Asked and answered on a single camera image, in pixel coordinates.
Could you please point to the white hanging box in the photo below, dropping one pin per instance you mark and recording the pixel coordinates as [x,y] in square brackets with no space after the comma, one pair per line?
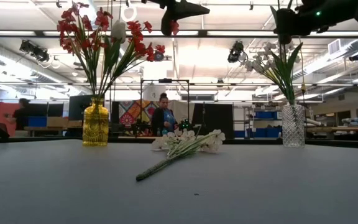
[154,93]

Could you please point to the person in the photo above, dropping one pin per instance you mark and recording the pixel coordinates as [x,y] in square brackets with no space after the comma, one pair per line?
[20,116]
[165,118]

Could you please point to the blue storage bin row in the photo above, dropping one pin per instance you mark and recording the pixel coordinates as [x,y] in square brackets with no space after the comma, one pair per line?
[259,133]

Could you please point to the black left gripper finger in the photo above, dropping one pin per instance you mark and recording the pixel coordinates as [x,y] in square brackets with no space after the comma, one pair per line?
[188,15]
[188,7]

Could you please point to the black metal frame stand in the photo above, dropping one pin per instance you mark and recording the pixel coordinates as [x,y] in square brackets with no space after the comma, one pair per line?
[165,80]

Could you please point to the black partition panel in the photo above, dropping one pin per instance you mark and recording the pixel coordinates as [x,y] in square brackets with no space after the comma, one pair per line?
[213,121]

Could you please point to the yellow glass vase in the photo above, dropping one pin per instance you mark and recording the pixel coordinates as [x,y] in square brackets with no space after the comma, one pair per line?
[95,127]

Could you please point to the wooden workbench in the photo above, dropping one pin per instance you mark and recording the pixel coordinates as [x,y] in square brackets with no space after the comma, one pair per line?
[337,129]

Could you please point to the colourful patchwork quilt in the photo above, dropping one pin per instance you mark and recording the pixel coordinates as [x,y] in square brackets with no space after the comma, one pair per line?
[132,112]

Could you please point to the white artificial blossom bunch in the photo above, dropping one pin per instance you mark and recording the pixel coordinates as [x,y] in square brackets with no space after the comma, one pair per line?
[286,81]
[182,149]

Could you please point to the clear cut glass vase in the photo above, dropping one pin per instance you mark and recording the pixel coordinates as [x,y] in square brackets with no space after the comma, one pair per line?
[293,130]

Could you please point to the black monitor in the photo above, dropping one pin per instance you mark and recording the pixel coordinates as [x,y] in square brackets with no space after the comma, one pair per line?
[75,107]

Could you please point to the white air vent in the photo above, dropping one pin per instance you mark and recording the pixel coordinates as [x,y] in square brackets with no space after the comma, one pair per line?
[334,46]

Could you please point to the black ceiling spotlight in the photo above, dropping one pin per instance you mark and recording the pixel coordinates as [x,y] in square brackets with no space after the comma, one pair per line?
[34,49]
[236,51]
[356,57]

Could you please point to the red artificial blossom bunch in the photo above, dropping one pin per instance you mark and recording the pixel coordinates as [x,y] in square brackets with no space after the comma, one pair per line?
[64,26]
[140,48]

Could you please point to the round black ceiling light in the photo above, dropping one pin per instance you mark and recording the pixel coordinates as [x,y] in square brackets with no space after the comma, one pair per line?
[159,57]

